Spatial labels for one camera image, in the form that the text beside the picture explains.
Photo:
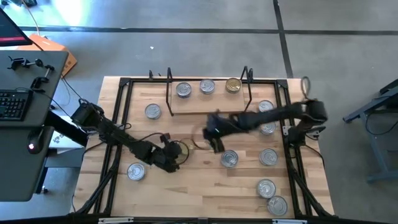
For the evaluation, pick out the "black aluminium table frame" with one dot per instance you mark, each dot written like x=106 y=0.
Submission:
x=143 y=80

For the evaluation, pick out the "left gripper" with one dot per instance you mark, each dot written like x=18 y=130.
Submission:
x=158 y=155

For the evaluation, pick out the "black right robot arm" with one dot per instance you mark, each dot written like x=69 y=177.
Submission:
x=273 y=113

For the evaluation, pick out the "orange box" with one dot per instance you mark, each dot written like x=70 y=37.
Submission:
x=53 y=46

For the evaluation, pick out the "wooden shelf with black frame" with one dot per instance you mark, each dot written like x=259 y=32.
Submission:
x=202 y=104

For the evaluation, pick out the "grey desk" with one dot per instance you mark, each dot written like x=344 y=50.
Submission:
x=18 y=155

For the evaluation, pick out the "black floor device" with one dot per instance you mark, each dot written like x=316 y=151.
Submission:
x=30 y=2

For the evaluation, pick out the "black desk beam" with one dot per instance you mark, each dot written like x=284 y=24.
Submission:
x=66 y=129

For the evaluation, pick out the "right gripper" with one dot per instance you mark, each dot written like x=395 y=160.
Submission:
x=217 y=127

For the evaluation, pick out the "black computer mouse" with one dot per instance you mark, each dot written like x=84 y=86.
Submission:
x=35 y=143

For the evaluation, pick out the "grey blue metal stand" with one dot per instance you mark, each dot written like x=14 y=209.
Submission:
x=370 y=110

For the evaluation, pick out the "black keyboard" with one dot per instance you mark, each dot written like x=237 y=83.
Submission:
x=14 y=105

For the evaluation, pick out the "black clamp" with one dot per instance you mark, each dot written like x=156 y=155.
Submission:
x=38 y=81
x=18 y=63

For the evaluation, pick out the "monitor with red stripe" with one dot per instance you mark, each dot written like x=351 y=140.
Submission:
x=9 y=31

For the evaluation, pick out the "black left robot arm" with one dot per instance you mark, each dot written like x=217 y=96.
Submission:
x=118 y=135

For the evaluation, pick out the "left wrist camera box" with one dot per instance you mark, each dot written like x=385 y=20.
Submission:
x=165 y=137

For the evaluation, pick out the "white box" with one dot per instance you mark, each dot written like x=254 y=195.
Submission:
x=59 y=140

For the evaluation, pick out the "white metal bracket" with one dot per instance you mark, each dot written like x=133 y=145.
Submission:
x=115 y=220
x=289 y=221

